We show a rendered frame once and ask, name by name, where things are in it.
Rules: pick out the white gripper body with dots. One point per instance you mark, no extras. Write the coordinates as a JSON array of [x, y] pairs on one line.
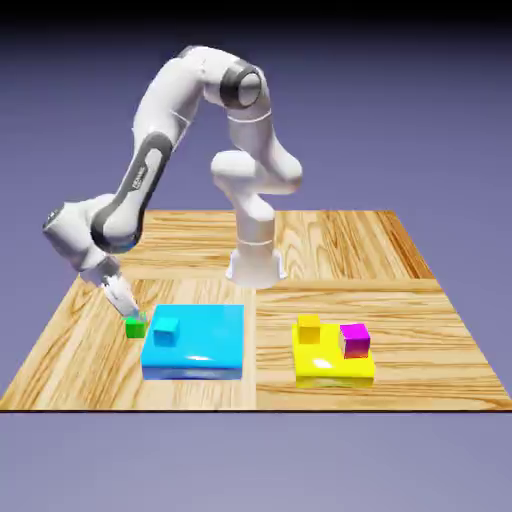
[[118, 294]]

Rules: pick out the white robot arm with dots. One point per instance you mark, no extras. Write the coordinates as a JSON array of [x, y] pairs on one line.
[[168, 104]]

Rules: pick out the small green cube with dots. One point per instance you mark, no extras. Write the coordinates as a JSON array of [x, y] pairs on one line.
[[135, 328]]

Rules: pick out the small cyan cube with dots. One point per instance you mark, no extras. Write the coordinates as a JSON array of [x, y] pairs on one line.
[[165, 331]]

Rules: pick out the small yellow cube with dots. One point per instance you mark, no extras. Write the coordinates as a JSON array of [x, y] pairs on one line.
[[308, 328]]

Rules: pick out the small magenta cube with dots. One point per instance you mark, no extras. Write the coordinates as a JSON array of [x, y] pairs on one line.
[[356, 340]]

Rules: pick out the large cyan box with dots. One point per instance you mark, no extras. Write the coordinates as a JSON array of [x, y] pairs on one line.
[[204, 340]]

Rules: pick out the large yellow box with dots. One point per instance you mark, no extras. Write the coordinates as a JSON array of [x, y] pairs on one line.
[[324, 366]]

